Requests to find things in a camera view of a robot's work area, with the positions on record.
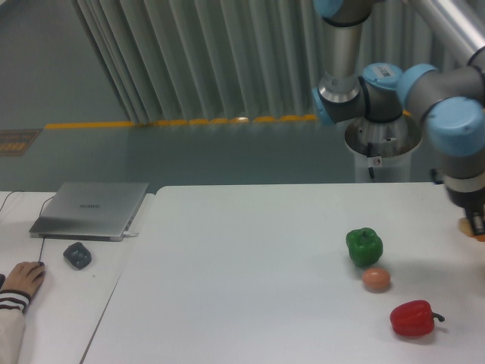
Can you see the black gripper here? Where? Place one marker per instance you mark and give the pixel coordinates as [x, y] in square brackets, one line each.
[467, 193]

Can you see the triangular toasted bread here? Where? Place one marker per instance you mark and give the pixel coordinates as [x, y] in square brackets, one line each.
[465, 227]

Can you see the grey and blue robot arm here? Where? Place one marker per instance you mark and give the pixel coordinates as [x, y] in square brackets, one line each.
[450, 104]

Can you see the forearm in striped cuff sleeve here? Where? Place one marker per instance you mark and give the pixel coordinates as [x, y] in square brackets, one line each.
[13, 304]

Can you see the person's hand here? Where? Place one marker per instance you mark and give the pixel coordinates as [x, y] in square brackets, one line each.
[22, 279]

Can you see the green bell pepper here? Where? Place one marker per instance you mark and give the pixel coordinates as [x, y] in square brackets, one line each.
[364, 246]

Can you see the brown egg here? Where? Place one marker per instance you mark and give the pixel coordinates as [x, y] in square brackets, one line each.
[376, 279]

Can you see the red bell pepper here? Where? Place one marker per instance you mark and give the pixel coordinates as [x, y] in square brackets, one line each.
[414, 319]

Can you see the pale corrugated curtain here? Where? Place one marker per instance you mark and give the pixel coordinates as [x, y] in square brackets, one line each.
[212, 60]

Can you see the white usb plug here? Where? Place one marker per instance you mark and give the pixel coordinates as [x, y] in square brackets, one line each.
[128, 234]

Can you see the silver closed laptop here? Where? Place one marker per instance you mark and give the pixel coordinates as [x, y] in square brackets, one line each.
[90, 211]

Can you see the small dark grey device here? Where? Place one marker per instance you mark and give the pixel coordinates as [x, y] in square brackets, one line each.
[78, 256]

